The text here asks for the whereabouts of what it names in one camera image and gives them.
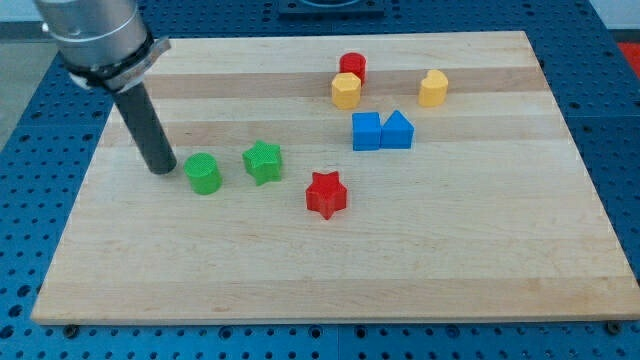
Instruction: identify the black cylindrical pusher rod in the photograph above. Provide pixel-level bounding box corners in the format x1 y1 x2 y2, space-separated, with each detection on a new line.
112 83 177 175

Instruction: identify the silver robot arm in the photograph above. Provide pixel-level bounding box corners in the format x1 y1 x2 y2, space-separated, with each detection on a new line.
35 0 177 175

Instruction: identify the green star block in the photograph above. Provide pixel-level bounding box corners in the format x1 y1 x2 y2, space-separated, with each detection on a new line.
242 140 282 186

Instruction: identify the red star block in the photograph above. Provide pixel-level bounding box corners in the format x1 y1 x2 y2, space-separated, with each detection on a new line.
305 171 348 220

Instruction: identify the blue cube block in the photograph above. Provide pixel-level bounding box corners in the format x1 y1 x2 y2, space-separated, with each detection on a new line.
352 112 381 151

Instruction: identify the green cylinder block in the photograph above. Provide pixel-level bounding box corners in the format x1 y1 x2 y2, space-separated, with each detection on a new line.
183 152 222 195

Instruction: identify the yellow hexagon block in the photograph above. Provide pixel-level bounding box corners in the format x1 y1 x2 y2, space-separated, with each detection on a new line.
331 72 361 110

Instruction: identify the red cylinder block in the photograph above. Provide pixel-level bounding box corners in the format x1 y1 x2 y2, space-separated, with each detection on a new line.
339 52 367 85

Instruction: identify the blue triangle block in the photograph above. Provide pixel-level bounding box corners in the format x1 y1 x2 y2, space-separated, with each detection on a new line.
380 110 414 149

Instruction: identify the wooden board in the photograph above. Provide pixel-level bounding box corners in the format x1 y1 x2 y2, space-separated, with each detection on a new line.
31 31 639 325

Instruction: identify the yellow heart block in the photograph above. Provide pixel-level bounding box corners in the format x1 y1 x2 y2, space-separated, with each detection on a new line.
418 69 449 107

